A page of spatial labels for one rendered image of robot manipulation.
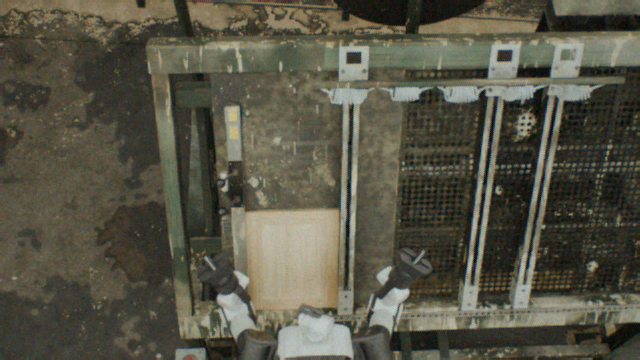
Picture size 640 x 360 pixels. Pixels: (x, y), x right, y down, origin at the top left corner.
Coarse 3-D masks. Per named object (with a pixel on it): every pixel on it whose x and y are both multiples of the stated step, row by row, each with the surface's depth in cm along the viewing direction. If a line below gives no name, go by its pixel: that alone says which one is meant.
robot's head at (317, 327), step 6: (300, 318) 258; (306, 318) 258; (312, 318) 257; (324, 318) 257; (330, 318) 257; (300, 324) 259; (306, 324) 259; (312, 324) 257; (318, 324) 256; (324, 324) 255; (330, 324) 257; (306, 330) 263; (312, 330) 260; (318, 330) 256; (324, 330) 255; (330, 330) 259; (312, 336) 261; (318, 336) 261
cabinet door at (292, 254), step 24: (264, 216) 293; (288, 216) 293; (312, 216) 294; (336, 216) 295; (264, 240) 299; (288, 240) 299; (312, 240) 300; (336, 240) 300; (264, 264) 304; (288, 264) 305; (312, 264) 306; (336, 264) 306; (264, 288) 310; (288, 288) 311; (312, 288) 312; (336, 288) 312
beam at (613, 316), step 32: (608, 288) 330; (192, 320) 312; (288, 320) 315; (416, 320) 319; (448, 320) 320; (480, 320) 321; (512, 320) 322; (544, 320) 324; (576, 320) 325; (608, 320) 326
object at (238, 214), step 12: (228, 108) 267; (228, 132) 272; (240, 132) 273; (228, 144) 274; (240, 144) 275; (228, 156) 277; (240, 156) 277; (240, 216) 290; (240, 228) 292; (240, 240) 295; (240, 252) 298; (240, 264) 301
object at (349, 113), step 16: (352, 48) 252; (368, 48) 252; (352, 64) 255; (352, 80) 258; (368, 80) 244; (352, 112) 271; (352, 128) 273; (352, 144) 274; (352, 160) 277; (352, 176) 280; (352, 192) 284; (352, 208) 287; (352, 224) 291; (352, 240) 294; (352, 256) 298; (352, 272) 302; (352, 288) 306; (352, 304) 310
